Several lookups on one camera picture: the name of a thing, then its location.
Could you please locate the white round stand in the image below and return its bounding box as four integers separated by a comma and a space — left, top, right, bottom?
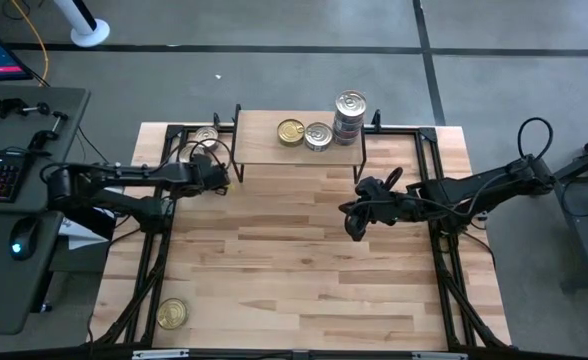
53, 0, 111, 49

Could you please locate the black computer mouse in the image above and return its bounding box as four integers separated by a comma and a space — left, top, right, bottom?
7, 215, 40, 262

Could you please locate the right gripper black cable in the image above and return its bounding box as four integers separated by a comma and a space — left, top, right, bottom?
382, 166, 404, 191

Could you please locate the yellow cable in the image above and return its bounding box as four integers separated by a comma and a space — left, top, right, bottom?
9, 0, 51, 87

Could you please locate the black floor tape line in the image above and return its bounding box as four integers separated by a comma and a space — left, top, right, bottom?
411, 0, 448, 126
3, 42, 588, 57

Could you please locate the black aluminium table frame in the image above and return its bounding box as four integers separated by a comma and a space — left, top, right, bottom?
91, 113, 508, 351

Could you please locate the gold lid seafood can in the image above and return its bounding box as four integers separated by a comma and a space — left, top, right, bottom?
276, 118, 306, 148
155, 297, 191, 331

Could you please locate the wooden shelf with black legs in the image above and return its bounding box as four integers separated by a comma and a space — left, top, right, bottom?
231, 103, 383, 185

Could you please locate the black desk clamp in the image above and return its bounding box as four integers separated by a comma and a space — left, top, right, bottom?
0, 95, 51, 120
27, 110, 70, 151

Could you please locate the grey desk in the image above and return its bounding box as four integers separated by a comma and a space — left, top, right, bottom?
0, 85, 92, 336

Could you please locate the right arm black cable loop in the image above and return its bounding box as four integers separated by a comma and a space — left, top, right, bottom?
516, 117, 555, 161

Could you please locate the silver frame bracket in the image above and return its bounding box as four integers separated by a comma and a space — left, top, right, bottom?
131, 348, 190, 360
411, 351, 469, 360

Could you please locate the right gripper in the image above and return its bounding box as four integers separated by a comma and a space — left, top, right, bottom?
337, 175, 416, 243

